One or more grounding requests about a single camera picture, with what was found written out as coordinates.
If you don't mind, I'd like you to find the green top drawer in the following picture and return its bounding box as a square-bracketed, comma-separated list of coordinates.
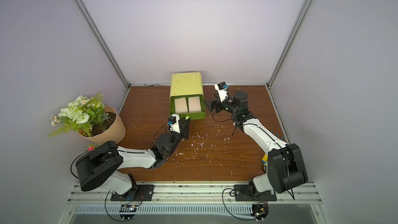
[170, 94, 206, 120]

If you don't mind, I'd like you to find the cream sponge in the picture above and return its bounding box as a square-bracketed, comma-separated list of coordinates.
[174, 97, 188, 114]
[188, 96, 202, 113]

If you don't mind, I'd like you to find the yellow-green drawer cabinet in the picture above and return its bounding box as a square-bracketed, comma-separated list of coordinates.
[169, 72, 206, 120]

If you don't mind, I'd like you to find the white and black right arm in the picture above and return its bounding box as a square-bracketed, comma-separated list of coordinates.
[205, 89, 308, 197]

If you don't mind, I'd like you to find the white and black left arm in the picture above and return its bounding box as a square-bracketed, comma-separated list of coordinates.
[75, 114, 191, 197]

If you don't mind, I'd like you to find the tan paper flower pot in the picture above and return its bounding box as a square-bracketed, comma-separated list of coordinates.
[78, 106, 126, 146]

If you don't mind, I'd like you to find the small pink flower pot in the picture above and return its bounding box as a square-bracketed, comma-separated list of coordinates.
[86, 144, 97, 151]

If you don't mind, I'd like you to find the left controller board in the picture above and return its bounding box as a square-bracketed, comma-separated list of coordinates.
[119, 204, 137, 222]

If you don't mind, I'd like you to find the controller board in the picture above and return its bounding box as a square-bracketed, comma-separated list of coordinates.
[251, 202, 269, 222]
[119, 204, 137, 222]

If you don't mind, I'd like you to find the white flower bouquet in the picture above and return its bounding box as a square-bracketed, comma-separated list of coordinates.
[48, 92, 110, 137]

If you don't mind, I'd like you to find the right controller board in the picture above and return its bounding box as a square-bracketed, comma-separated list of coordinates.
[251, 202, 269, 222]

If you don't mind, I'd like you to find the blue garden rake yellow handle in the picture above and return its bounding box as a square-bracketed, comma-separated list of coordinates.
[261, 129, 287, 165]

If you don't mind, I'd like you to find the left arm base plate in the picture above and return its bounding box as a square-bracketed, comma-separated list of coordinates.
[110, 185, 155, 202]

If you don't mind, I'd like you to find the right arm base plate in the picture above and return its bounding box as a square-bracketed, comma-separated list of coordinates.
[231, 184, 277, 202]

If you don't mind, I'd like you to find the aluminium front rail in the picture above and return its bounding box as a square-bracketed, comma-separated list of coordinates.
[66, 181, 322, 205]

